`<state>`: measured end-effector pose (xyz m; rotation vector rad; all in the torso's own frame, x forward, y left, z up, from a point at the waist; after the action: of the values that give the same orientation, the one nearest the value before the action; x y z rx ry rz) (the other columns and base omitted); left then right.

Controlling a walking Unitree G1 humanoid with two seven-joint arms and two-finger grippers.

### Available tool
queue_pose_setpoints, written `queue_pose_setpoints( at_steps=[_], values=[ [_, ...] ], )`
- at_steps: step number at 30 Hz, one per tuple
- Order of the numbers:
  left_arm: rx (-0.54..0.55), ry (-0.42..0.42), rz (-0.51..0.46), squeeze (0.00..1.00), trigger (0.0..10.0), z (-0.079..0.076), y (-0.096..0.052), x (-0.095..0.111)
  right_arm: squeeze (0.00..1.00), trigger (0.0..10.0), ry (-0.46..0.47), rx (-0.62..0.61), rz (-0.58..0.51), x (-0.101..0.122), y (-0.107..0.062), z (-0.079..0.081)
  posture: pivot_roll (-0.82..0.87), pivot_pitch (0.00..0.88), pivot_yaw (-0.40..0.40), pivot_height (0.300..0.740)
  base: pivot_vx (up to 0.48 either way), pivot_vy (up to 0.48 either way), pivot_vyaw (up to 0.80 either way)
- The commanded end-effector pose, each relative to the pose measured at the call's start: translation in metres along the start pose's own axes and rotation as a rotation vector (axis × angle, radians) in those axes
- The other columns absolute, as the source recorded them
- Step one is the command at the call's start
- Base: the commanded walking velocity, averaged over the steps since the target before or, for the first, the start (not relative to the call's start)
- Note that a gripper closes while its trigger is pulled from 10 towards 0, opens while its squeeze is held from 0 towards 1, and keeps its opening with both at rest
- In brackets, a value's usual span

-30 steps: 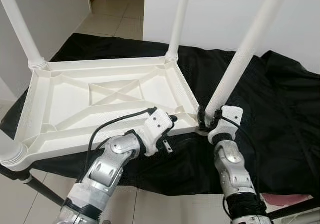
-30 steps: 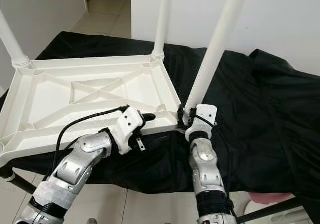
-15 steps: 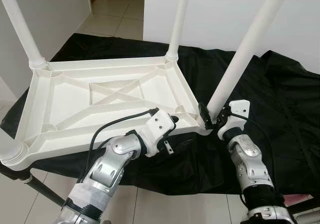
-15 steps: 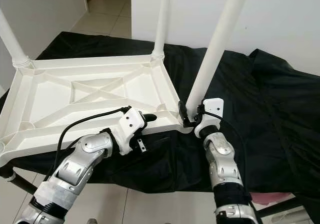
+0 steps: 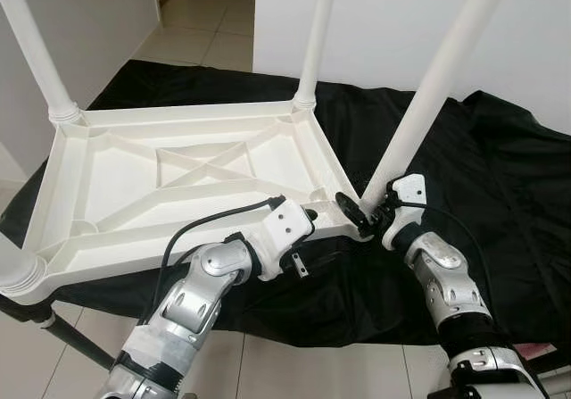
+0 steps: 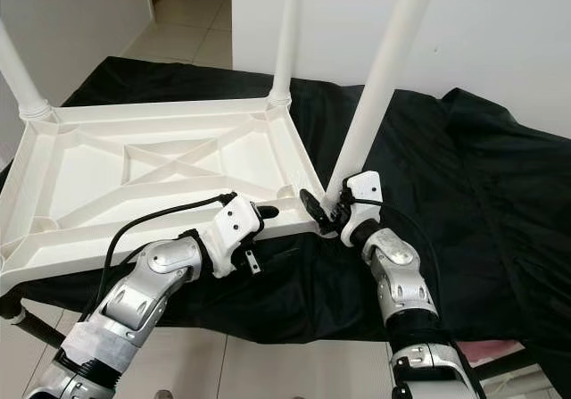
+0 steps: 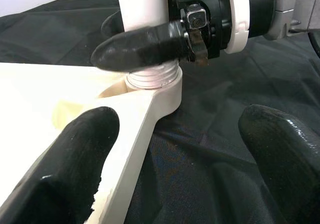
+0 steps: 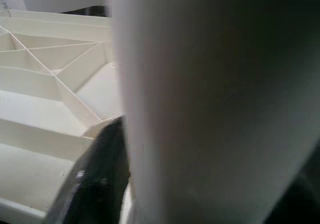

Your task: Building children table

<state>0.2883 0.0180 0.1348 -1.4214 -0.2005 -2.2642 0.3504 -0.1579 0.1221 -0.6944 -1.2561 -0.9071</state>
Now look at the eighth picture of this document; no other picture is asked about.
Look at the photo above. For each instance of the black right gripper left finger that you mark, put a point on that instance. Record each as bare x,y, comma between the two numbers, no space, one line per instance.
100,174

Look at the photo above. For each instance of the black cloth table cover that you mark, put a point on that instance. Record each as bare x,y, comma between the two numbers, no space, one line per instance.
85,10

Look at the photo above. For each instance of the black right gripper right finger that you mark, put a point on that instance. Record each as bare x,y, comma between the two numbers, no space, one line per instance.
302,204

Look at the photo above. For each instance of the white plastic table top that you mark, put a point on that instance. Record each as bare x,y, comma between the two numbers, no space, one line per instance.
37,113

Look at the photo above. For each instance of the white plastic table leg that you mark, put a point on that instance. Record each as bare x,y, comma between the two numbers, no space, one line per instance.
200,83

